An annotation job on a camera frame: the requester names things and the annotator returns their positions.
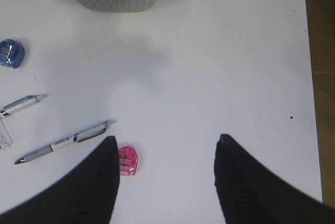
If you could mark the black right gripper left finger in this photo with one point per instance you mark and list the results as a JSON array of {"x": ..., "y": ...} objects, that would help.
[{"x": 87, "y": 194}]

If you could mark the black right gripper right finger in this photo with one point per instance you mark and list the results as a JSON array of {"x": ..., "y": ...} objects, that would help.
[{"x": 248, "y": 192}]

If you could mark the white pen grey grip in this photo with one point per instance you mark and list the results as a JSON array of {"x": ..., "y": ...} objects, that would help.
[{"x": 83, "y": 135}]

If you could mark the blue clear pen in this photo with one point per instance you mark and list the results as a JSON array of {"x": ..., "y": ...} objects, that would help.
[{"x": 22, "y": 104}]

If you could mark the clear plastic ruler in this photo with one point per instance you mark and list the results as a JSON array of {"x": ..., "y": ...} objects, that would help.
[{"x": 6, "y": 136}]

